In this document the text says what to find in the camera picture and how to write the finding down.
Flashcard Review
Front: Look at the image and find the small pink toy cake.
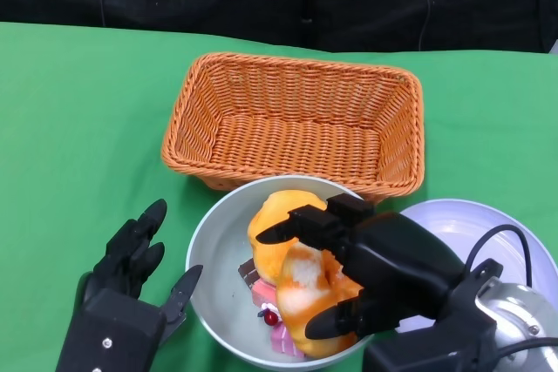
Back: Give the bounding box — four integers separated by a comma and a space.
269, 320, 307, 359

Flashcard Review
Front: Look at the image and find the green tablecloth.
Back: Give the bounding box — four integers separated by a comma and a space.
0, 21, 558, 372

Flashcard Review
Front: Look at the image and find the orange wicker basket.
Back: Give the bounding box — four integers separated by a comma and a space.
160, 51, 425, 206

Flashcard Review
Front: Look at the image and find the brown chocolate toy cake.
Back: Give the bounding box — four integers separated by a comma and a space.
237, 258, 262, 291

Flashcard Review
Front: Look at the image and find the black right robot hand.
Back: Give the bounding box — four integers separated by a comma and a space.
255, 193, 498, 372

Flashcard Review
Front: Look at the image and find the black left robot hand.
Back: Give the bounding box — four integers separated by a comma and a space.
56, 198, 205, 372

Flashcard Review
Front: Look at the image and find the white frosted orange donut bread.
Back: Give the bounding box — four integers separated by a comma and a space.
275, 243, 365, 358

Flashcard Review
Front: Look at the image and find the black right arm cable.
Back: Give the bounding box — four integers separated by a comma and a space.
466, 223, 535, 289

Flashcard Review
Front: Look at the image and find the pale green round bowl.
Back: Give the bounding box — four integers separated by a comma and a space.
185, 174, 381, 372

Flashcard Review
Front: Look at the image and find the lavender round plate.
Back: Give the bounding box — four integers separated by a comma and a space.
394, 198, 558, 347

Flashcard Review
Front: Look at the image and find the plain orange donut bread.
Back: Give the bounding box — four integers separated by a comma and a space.
248, 190, 329, 287

